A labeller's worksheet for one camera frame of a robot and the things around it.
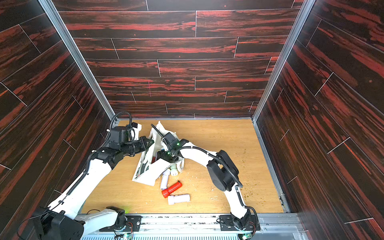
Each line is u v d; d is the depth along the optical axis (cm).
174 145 72
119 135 56
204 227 74
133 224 73
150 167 70
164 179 86
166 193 82
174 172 89
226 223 74
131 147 64
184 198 81
